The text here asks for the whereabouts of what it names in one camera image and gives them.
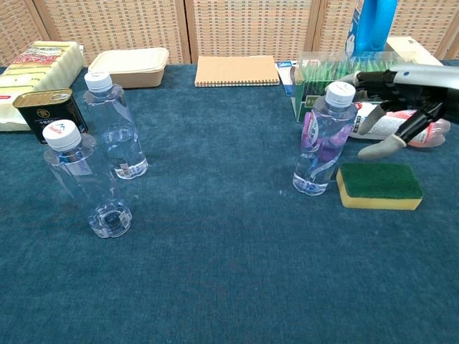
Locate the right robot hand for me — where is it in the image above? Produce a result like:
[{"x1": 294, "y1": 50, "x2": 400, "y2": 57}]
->
[{"x1": 336, "y1": 64, "x2": 459, "y2": 161}]

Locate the clear bottle with purple label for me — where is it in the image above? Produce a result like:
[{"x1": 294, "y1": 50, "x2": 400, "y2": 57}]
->
[{"x1": 292, "y1": 81, "x2": 359, "y2": 197}]

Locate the clear bottle plain white cap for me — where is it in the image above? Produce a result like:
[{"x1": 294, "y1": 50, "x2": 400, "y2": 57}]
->
[{"x1": 82, "y1": 70, "x2": 149, "y2": 181}]

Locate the clear bottle red logo cap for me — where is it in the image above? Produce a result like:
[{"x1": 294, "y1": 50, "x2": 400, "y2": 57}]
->
[{"x1": 42, "y1": 120, "x2": 133, "y2": 239}]

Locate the beige and orange carton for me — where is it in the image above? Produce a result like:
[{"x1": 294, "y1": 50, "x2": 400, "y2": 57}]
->
[{"x1": 385, "y1": 35, "x2": 445, "y2": 67}]

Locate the lying bottle red white label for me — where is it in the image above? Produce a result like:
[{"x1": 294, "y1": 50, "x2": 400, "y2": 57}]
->
[{"x1": 349, "y1": 101, "x2": 452, "y2": 150}]

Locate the blue pump soap bottle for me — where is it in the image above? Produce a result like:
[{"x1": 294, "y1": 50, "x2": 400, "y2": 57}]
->
[{"x1": 344, "y1": 0, "x2": 399, "y2": 58}]

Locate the clear box of green sachets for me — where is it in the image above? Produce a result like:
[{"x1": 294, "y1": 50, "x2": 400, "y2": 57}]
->
[{"x1": 290, "y1": 51, "x2": 437, "y2": 124}]

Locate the purple wrapped packet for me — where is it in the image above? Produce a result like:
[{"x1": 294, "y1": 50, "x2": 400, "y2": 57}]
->
[{"x1": 303, "y1": 112, "x2": 344, "y2": 158}]

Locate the green and yellow sponge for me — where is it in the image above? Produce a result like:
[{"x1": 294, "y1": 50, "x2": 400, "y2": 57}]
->
[{"x1": 336, "y1": 163, "x2": 424, "y2": 211}]

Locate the binder clips blister pack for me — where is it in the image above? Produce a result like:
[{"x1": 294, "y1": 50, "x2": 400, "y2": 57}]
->
[{"x1": 275, "y1": 59, "x2": 298, "y2": 96}]

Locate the rattan folding screen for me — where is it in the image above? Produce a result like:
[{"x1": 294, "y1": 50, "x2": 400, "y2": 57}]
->
[{"x1": 0, "y1": 0, "x2": 459, "y2": 67}]

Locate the kraft spiral notebook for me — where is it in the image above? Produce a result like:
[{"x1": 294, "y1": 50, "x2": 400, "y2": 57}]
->
[{"x1": 194, "y1": 55, "x2": 281, "y2": 88}]

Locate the blue table cloth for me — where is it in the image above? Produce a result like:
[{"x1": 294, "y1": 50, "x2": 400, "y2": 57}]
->
[{"x1": 0, "y1": 59, "x2": 459, "y2": 344}]

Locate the beige lidded lunch box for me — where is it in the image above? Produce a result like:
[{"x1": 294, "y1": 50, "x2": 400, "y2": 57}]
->
[{"x1": 87, "y1": 47, "x2": 170, "y2": 89}]

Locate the black gold luncheon meat can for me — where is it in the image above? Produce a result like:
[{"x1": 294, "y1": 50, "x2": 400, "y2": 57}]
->
[{"x1": 12, "y1": 88, "x2": 90, "y2": 146}]

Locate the pack of yellow sponges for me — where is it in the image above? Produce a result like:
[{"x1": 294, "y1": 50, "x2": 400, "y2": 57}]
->
[{"x1": 0, "y1": 40, "x2": 84, "y2": 133}]

